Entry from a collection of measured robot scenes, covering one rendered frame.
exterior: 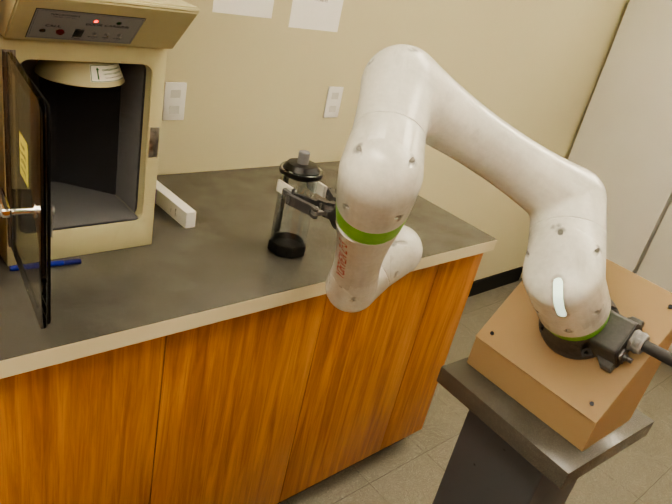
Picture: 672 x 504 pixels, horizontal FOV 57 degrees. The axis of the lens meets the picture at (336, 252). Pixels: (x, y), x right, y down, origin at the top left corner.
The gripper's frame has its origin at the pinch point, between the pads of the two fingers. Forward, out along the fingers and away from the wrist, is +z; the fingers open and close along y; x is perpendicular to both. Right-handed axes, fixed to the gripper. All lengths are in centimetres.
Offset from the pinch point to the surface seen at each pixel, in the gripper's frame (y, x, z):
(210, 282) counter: 26.7, 18.3, -6.7
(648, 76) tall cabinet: -248, -28, 30
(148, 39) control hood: 37.8, -30.8, 8.9
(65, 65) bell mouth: 50, -23, 18
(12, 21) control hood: 63, -32, 7
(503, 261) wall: -222, 93, 58
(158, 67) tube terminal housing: 33.0, -24.4, 13.5
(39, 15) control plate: 59, -34, 5
